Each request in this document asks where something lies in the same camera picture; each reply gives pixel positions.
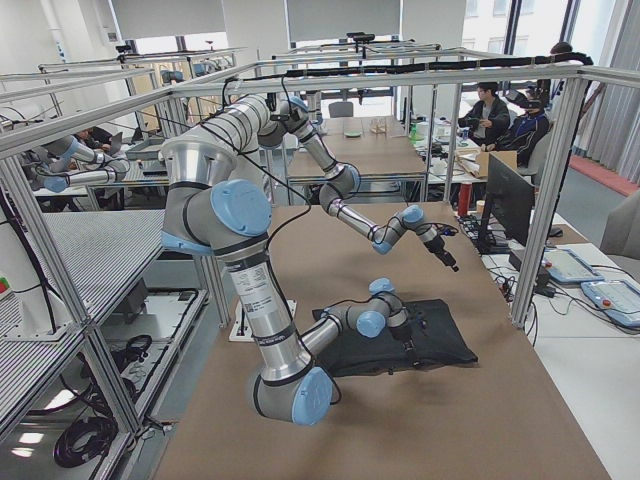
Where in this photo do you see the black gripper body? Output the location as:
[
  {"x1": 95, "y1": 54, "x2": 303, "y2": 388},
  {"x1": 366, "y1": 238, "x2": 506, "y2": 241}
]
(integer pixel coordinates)
[
  {"x1": 392, "y1": 321, "x2": 415, "y2": 352},
  {"x1": 427, "y1": 237, "x2": 456, "y2": 268}
]

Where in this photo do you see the black t-shirt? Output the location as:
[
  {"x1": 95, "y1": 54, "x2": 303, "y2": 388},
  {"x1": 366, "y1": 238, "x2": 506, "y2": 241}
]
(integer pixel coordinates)
[{"x1": 318, "y1": 299, "x2": 478, "y2": 377}]

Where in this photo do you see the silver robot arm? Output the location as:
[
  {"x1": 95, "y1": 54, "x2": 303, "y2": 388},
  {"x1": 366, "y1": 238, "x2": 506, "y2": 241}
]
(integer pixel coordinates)
[
  {"x1": 161, "y1": 134, "x2": 417, "y2": 425},
  {"x1": 201, "y1": 95, "x2": 458, "y2": 271}
]

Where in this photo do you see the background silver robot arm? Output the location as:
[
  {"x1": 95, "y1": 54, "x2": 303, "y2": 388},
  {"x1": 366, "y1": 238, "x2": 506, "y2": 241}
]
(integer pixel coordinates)
[{"x1": 30, "y1": 135, "x2": 129, "y2": 193}]

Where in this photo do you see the black computer monitor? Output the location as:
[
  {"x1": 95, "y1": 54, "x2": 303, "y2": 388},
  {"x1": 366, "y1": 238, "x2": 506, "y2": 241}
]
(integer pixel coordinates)
[{"x1": 475, "y1": 153, "x2": 535, "y2": 254}]

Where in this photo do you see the blue white teach pendant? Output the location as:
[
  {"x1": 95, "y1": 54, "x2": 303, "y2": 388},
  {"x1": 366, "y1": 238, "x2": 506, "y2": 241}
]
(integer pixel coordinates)
[{"x1": 543, "y1": 248, "x2": 604, "y2": 285}]

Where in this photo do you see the background person dark jacket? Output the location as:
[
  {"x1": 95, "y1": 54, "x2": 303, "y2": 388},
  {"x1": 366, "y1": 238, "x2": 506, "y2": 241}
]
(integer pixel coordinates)
[{"x1": 458, "y1": 82, "x2": 511, "y2": 146}]

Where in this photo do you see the background person with headset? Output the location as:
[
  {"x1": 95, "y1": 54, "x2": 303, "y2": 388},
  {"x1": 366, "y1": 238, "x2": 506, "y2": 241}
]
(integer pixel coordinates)
[{"x1": 485, "y1": 89, "x2": 550, "y2": 167}]

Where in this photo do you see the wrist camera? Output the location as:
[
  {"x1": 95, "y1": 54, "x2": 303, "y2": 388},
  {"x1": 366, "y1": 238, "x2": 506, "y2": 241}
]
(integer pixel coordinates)
[{"x1": 437, "y1": 225, "x2": 458, "y2": 236}]

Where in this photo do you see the striped aluminium frame table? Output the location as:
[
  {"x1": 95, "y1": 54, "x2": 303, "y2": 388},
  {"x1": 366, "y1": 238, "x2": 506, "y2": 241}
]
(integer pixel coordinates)
[{"x1": 0, "y1": 208, "x2": 211, "y2": 441}]

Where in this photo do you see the coiled black cable on floor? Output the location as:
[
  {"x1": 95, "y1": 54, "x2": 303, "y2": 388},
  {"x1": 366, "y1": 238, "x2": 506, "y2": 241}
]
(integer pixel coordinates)
[{"x1": 52, "y1": 417, "x2": 121, "y2": 471}]

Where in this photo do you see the aluminium cage frame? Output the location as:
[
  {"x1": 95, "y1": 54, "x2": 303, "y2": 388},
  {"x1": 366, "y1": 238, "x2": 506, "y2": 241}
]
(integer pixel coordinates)
[{"x1": 0, "y1": 44, "x2": 596, "y2": 441}]

